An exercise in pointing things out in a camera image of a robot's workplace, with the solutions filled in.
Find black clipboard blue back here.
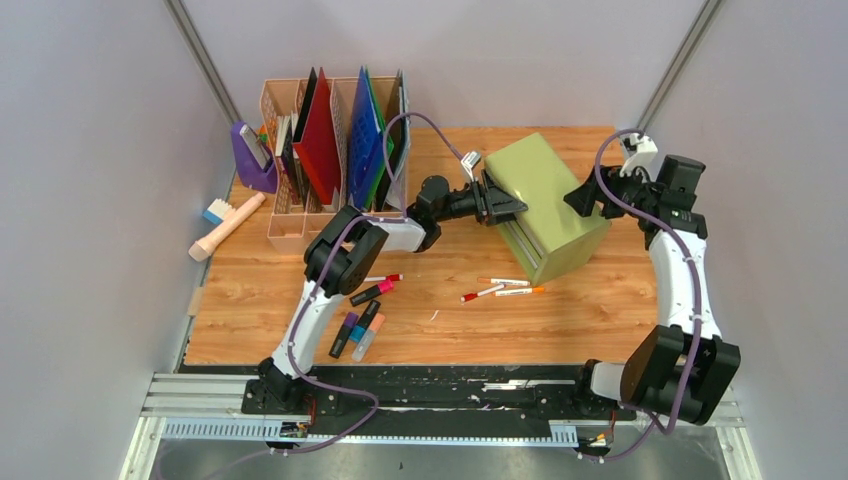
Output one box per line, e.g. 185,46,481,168
374,69,408,211

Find blue highlighter marker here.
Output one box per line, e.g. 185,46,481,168
349,300,381,343

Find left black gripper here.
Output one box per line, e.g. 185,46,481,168
434,170,527,227

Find green metal drawer cabinet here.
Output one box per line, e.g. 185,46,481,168
484,133,611,286

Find pink highlighter marker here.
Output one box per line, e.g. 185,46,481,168
350,279,394,307

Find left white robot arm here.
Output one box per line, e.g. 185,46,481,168
258,173,529,413

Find orange yellow booklet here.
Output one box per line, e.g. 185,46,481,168
274,115,291,189

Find small orange cap marker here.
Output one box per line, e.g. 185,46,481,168
494,287,546,297

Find blue binder folder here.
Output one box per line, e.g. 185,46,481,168
347,66,385,211

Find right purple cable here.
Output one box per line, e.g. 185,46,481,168
576,127,705,464

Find purple highlighter marker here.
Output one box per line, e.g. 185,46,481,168
329,312,359,359

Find blue white eraser block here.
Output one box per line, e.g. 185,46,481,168
202,198,235,225

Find green translucent plastic folder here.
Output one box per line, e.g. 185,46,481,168
364,67,386,211

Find orange highlighter marker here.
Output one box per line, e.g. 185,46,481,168
352,313,385,362

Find purple folder behind organizer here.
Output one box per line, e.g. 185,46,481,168
230,122,278,194

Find beige plastic file organizer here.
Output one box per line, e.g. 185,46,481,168
260,70,408,256

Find beige rolled tube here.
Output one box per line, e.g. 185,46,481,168
188,192,266,262

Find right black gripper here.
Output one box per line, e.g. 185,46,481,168
563,162,658,219

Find white red whiteboard marker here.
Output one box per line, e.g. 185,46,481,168
364,273,404,282

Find small red cap marker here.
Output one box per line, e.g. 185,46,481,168
460,284,505,303

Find white orange marker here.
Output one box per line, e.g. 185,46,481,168
477,277,531,287

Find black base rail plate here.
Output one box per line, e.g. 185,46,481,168
175,360,641,442

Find black notebook with sticker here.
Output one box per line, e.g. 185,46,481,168
281,115,307,207

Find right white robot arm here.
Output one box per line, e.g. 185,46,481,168
564,155,741,425

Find red binder folder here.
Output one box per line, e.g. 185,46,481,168
293,67,341,206

